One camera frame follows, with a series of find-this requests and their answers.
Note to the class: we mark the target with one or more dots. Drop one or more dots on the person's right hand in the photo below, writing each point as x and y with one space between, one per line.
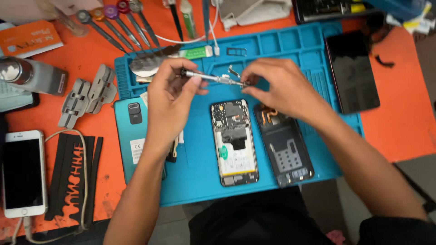
289 88

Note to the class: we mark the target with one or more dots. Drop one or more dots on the person's left hand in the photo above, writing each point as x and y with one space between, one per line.
167 98

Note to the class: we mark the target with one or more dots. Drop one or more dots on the silver precision screwdriver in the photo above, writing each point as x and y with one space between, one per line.
213 78

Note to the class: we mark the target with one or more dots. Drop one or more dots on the small metal bracket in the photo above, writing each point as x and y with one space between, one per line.
234 72

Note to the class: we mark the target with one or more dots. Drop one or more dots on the silver metal pry tool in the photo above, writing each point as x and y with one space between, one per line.
146 64

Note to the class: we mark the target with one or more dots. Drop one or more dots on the small black flex part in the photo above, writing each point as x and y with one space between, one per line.
172 151

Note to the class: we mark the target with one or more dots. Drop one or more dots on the green white glue tube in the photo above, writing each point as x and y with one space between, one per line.
196 52

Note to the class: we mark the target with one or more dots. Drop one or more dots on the teal smartphone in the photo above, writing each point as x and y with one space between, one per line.
131 149

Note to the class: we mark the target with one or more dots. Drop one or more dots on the black phone back cover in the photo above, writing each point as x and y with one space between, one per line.
286 153

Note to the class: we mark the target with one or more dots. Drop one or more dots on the grey plastic clamp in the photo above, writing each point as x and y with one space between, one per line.
102 88
75 103

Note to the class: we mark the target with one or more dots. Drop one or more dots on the metal sim tray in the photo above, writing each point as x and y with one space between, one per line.
236 48

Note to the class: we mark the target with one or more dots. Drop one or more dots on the black smartphone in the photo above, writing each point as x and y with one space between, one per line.
354 71

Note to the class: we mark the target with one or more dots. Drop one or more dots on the silver capped screwdriver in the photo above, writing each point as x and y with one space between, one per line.
146 27

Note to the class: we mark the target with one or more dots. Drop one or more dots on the blue silicone repair mat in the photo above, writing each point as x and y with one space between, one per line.
197 170

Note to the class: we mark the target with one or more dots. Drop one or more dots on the black tweezers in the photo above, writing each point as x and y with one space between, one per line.
176 20

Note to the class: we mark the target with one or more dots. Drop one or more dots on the red capped screwdriver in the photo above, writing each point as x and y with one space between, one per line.
134 23

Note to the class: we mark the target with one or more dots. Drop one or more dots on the opened smartphone with battery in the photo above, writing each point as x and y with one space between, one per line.
235 149

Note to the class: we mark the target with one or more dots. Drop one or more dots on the purple capped screwdriver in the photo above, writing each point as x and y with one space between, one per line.
126 27

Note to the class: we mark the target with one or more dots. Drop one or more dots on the green white glue bottle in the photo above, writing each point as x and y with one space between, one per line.
188 18

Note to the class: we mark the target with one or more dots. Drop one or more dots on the grey cloth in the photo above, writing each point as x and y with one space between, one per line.
255 12

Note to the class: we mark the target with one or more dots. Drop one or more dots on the orange capped screwdriver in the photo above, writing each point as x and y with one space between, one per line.
115 30

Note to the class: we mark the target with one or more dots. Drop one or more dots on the blue tweezers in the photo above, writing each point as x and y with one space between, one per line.
206 20

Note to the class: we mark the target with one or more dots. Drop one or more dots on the black tool case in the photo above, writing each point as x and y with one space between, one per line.
327 8

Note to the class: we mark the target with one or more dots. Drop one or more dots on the black rubber scrap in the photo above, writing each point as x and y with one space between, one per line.
384 63

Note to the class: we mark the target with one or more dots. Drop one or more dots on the orange work mat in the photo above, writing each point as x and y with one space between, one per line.
398 112

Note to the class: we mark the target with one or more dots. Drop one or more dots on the grey silver hot air gun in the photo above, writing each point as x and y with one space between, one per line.
41 78

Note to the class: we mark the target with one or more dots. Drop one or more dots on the blue plastic container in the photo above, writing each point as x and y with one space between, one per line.
398 6

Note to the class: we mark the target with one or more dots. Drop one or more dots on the black foam cutout sheet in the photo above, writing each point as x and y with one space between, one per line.
64 190

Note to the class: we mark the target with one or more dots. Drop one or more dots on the person's black clothing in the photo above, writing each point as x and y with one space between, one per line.
252 221

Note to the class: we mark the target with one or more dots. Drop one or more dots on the heap of yellow white packets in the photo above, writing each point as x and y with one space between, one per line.
415 22

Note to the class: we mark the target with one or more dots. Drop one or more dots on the orange card box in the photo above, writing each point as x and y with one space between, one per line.
29 39

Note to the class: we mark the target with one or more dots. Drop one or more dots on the white smartphone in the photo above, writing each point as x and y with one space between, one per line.
24 173

